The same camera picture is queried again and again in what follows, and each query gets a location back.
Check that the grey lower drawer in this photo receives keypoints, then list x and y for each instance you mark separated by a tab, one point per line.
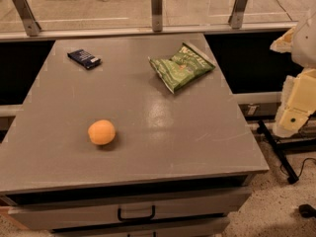
195	227

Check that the black drawer handle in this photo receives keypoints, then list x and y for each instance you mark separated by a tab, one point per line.
140	214

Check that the grey upper drawer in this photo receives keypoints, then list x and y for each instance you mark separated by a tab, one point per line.
104	210

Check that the middle metal railing bracket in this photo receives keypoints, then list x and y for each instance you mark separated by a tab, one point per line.
157	18

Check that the left metal railing bracket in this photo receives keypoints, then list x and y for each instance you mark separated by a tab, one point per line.
31	26

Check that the grey drawer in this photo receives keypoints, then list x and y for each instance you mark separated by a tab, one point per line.
104	210
195	227

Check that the black object on floor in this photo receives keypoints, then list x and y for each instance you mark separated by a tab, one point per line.
307	211

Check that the orange fruit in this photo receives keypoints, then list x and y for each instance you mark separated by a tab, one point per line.
102	132

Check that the dark blue snack box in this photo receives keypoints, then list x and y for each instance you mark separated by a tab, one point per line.
84	58

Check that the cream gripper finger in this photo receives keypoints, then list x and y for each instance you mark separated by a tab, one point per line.
298	103
284	43

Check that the black metal stand leg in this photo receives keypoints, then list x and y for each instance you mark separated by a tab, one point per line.
262	129

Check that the green jalapeno chip bag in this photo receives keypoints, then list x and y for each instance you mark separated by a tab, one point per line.
185	66

